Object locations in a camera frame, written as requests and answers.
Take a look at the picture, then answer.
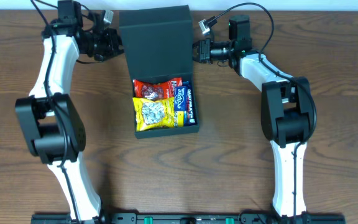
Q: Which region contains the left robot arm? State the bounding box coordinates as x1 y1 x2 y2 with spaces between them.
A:
15 1 124 223

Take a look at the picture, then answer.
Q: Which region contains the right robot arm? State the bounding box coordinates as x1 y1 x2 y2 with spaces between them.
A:
193 15 316 223

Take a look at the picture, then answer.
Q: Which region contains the blue Eclipse mints box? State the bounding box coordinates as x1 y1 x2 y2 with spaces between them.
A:
174 86 188 111

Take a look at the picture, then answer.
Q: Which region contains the red Hacks candy bag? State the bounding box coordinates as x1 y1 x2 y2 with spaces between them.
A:
133 78 182 101

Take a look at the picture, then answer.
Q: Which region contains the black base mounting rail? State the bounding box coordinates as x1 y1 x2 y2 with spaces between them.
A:
31 212 346 224

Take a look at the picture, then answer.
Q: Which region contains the blue Dairy Milk chocolate bar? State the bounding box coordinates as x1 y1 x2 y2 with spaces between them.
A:
183 81 196 126

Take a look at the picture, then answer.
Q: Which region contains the yellow Hacks candy bag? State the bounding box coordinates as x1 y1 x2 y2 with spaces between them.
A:
132 97 185 131

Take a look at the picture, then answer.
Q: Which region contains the dark green gift box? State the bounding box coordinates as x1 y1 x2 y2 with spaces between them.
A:
119 5 200 139

